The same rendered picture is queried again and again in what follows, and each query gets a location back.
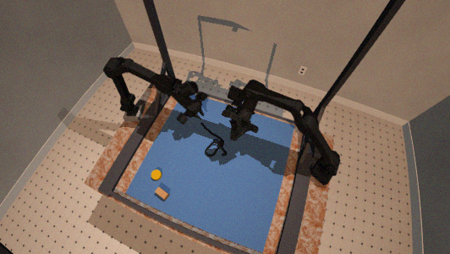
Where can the brown wooden block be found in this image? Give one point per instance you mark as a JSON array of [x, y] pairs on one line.
[[162, 193]]

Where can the blue mat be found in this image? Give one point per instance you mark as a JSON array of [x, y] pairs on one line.
[[233, 196]]

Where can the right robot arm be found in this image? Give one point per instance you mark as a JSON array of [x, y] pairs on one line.
[[163, 83]]

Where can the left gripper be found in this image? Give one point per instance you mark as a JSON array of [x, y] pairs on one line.
[[238, 125]]

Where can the orange disc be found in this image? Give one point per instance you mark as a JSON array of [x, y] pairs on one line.
[[156, 174]]

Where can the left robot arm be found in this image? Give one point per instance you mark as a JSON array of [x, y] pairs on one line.
[[255, 91]]

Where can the dark brown rope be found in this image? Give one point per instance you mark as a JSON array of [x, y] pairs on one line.
[[219, 146]]

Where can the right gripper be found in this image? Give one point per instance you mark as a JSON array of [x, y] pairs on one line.
[[182, 118]]

